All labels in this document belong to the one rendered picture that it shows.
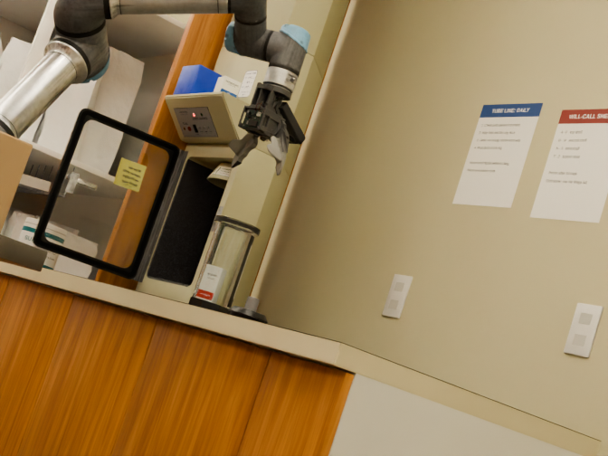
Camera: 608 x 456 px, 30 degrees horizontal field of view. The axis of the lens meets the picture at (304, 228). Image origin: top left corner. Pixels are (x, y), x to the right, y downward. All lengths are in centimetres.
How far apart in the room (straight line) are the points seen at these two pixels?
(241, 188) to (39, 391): 72
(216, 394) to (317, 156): 143
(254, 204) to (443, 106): 58
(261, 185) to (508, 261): 70
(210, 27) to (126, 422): 135
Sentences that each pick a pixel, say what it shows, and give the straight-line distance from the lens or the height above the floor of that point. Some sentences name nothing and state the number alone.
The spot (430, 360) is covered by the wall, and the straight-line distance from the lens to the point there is 281.
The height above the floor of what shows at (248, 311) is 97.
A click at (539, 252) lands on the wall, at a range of 267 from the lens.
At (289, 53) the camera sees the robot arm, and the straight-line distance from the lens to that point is 265.
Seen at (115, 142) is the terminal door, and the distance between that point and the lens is 317.
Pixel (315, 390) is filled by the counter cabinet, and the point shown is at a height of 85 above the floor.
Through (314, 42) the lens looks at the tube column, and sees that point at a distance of 311.
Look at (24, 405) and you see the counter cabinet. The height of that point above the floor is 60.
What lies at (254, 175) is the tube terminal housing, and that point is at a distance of 299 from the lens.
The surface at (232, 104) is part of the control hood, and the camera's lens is 296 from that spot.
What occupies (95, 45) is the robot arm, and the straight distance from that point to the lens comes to 268.
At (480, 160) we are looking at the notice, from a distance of 293.
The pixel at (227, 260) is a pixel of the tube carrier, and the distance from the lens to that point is 257.
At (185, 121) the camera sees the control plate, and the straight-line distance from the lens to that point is 317.
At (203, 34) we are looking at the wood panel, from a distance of 335.
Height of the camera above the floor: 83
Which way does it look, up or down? 8 degrees up
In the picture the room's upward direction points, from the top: 19 degrees clockwise
